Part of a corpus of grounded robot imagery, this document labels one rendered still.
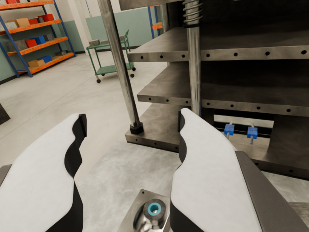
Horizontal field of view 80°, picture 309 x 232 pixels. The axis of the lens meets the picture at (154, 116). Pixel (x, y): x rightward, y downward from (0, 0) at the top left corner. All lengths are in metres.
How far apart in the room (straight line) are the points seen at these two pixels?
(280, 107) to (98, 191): 0.91
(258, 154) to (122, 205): 0.70
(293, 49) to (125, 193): 0.89
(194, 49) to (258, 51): 0.25
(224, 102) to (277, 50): 0.31
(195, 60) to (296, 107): 0.48
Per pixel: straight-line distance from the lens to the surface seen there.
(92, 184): 1.02
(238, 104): 0.98
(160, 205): 0.73
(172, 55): 0.96
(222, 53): 0.90
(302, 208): 0.78
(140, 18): 7.43
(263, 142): 1.09
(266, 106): 0.99
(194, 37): 0.86
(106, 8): 1.01
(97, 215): 0.91
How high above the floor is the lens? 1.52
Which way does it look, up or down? 32 degrees down
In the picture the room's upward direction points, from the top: 11 degrees counter-clockwise
